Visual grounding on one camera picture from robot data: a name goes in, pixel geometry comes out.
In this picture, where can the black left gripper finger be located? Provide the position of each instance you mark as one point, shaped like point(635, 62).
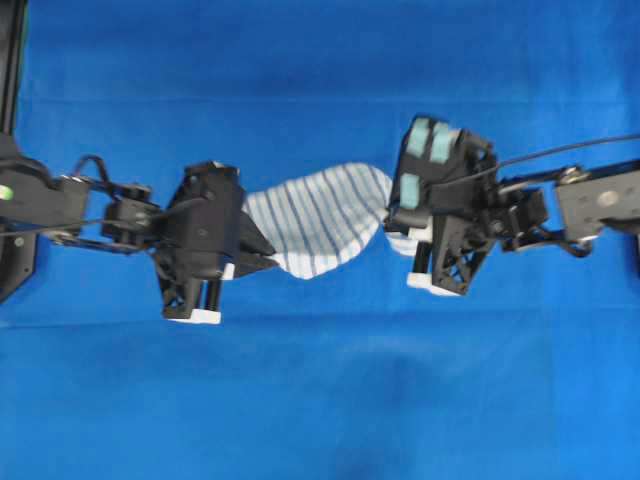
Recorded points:
point(251, 243)
point(248, 264)

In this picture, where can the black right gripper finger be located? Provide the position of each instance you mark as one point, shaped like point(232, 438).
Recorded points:
point(402, 244)
point(401, 220)

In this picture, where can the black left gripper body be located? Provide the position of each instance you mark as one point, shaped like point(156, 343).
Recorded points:
point(190, 281)

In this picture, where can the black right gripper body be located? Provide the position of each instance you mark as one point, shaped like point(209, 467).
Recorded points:
point(450, 251)

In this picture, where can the white towel with blue stripes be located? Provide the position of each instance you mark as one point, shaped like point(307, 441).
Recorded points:
point(321, 221)

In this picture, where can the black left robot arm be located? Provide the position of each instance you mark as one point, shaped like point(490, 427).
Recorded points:
point(85, 209)

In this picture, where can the blue table cloth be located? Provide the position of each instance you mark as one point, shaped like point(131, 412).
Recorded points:
point(352, 375)

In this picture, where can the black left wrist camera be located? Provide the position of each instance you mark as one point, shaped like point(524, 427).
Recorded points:
point(204, 213)

